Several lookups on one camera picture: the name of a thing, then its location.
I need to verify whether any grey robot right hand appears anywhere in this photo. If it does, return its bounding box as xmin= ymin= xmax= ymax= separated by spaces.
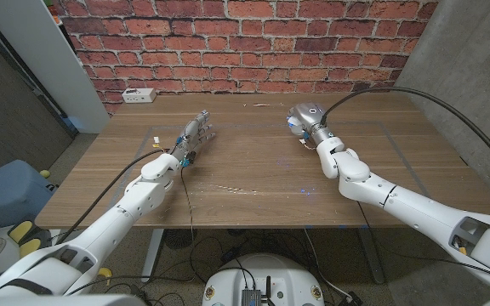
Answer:
xmin=286 ymin=101 xmax=335 ymax=145

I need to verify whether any grey table leg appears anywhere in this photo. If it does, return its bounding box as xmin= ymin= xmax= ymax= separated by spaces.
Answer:
xmin=357 ymin=228 xmax=386 ymax=285

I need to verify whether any white table leg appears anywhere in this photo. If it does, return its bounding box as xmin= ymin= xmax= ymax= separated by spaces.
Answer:
xmin=140 ymin=229 xmax=165 ymax=284

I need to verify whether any red brick print backdrop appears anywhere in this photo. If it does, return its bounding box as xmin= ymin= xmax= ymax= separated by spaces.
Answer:
xmin=53 ymin=0 xmax=440 ymax=116

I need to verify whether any white power strip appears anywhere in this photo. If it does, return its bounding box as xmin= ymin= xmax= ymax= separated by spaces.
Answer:
xmin=121 ymin=88 xmax=157 ymax=105

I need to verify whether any black floor cable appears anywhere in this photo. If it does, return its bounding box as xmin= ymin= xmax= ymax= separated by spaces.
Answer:
xmin=66 ymin=271 xmax=197 ymax=297

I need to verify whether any white floor cable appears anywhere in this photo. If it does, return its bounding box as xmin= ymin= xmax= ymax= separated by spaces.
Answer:
xmin=303 ymin=228 xmax=355 ymax=301

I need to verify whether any black round fan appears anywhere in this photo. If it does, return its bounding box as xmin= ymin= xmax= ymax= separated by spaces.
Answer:
xmin=162 ymin=229 xmax=196 ymax=251

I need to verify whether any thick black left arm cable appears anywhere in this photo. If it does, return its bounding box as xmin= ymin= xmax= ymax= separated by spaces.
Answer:
xmin=55 ymin=147 xmax=168 ymax=246

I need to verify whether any yellow black foot pedal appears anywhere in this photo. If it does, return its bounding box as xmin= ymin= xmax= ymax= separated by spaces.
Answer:
xmin=7 ymin=219 xmax=53 ymax=260

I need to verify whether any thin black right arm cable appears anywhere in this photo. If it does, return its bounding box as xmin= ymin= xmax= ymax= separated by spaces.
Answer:
xmin=356 ymin=200 xmax=490 ymax=282

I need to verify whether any blue grey plastic bin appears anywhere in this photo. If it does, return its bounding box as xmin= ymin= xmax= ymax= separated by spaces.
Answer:
xmin=0 ymin=159 xmax=57 ymax=233

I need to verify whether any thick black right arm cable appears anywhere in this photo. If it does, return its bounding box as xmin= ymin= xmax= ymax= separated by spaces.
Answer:
xmin=321 ymin=86 xmax=490 ymax=183

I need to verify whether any white door panel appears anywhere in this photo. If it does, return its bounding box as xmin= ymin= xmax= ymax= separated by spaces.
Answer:
xmin=0 ymin=0 xmax=111 ymax=135

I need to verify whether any grey electronics box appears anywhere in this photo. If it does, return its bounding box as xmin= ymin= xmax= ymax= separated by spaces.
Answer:
xmin=241 ymin=288 xmax=263 ymax=306

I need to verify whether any thin black left wrist cable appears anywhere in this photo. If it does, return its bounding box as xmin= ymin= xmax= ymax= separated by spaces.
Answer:
xmin=179 ymin=166 xmax=195 ymax=239

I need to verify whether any white robot torso base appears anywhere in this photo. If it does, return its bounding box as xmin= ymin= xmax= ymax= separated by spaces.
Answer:
xmin=201 ymin=253 xmax=326 ymax=306

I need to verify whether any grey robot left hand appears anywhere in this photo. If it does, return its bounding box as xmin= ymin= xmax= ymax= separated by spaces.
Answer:
xmin=171 ymin=109 xmax=217 ymax=160

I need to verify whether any clear cellophane sheet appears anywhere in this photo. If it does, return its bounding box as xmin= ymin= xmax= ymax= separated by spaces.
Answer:
xmin=197 ymin=101 xmax=297 ymax=197

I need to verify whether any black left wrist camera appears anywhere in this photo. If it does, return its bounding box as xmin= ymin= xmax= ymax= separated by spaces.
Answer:
xmin=180 ymin=149 xmax=198 ymax=167

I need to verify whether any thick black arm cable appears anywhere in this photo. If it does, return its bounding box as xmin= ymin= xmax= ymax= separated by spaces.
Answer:
xmin=55 ymin=147 xmax=168 ymax=246
xmin=321 ymin=86 xmax=490 ymax=183

